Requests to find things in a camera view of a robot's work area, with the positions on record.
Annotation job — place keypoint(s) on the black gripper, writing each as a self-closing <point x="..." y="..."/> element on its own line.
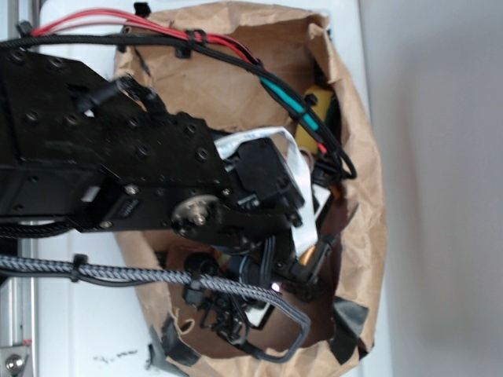
<point x="267" y="298"/>

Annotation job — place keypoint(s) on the aluminium frame rail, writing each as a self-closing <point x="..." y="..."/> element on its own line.
<point x="18" y="314"/>

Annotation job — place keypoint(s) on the metal corner bracket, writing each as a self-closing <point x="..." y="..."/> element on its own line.
<point x="16" y="361"/>

